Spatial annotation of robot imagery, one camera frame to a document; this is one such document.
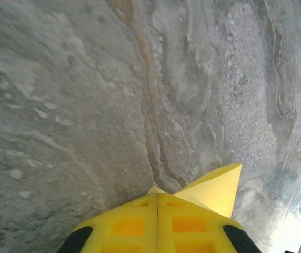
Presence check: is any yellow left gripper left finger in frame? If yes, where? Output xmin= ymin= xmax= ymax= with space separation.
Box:
xmin=57 ymin=193 xmax=158 ymax=253

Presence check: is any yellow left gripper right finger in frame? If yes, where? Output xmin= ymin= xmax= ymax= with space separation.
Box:
xmin=157 ymin=193 xmax=262 ymax=253

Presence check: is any yellow square paper sheet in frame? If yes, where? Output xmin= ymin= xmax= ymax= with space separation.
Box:
xmin=146 ymin=163 xmax=243 ymax=219

